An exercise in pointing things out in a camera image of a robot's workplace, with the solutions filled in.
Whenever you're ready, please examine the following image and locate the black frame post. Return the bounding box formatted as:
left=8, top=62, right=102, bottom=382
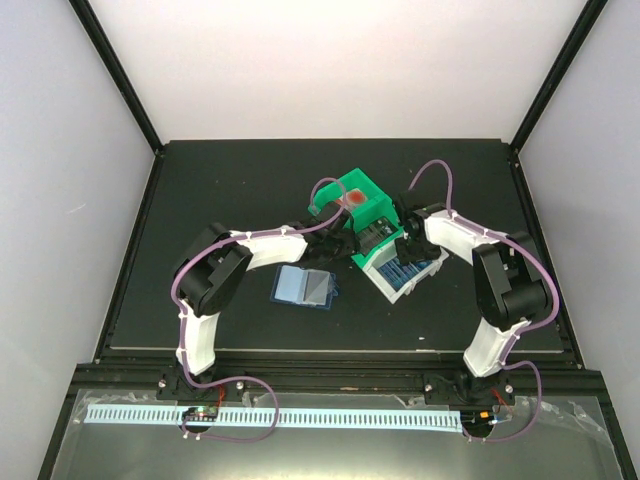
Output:
left=69, top=0, right=164, bottom=155
left=510, top=0, right=608, bottom=154

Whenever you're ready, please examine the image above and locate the blue vip card stack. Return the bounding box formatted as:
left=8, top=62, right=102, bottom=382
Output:
left=377, top=257, right=432, bottom=292

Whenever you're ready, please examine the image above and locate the black vip card stack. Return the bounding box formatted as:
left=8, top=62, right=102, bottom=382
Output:
left=357, top=217, right=397, bottom=251

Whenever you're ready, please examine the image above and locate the left small circuit board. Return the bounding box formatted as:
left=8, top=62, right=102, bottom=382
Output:
left=182, top=406, right=219, bottom=422

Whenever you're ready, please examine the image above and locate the blue card holder wallet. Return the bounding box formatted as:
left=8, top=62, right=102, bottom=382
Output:
left=270, top=265, right=340, bottom=310

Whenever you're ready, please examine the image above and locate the green bin with red cards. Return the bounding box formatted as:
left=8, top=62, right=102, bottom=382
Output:
left=308, top=168, right=399, bottom=233

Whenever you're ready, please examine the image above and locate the right small circuit board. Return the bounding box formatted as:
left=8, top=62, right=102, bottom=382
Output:
left=460, top=408, right=512, bottom=426

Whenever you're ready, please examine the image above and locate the green bin with black cards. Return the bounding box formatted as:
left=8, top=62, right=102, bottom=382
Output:
left=351, top=193, right=402, bottom=269

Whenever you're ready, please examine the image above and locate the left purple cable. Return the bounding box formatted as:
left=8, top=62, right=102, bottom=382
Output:
left=169, top=177, right=349, bottom=443

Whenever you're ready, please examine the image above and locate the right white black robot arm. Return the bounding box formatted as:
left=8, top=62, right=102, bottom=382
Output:
left=393, top=190, right=559, bottom=403

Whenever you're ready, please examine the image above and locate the small circuit board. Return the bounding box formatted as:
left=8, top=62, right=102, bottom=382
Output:
left=460, top=408, right=512, bottom=426
left=182, top=406, right=219, bottom=422

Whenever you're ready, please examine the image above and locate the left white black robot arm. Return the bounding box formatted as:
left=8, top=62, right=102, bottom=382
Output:
left=170, top=220, right=359, bottom=399

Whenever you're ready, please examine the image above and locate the left black frame post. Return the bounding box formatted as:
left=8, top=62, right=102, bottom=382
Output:
left=69, top=0, right=164, bottom=155

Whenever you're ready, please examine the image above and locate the white bin with blue cards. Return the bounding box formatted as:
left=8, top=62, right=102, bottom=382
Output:
left=362, top=242, right=449, bottom=304

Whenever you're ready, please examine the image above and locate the white slotted cable duct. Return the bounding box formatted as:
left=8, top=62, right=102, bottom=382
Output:
left=84, top=404, right=462, bottom=433

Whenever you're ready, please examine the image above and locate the right black frame post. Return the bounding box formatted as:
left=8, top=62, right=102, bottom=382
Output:
left=510, top=0, right=608, bottom=154

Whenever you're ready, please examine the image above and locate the red white card stack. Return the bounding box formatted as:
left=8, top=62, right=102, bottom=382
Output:
left=336, top=188, right=368, bottom=212

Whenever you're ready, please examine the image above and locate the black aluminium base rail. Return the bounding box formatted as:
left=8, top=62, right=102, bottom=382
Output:
left=69, top=358, right=608, bottom=409

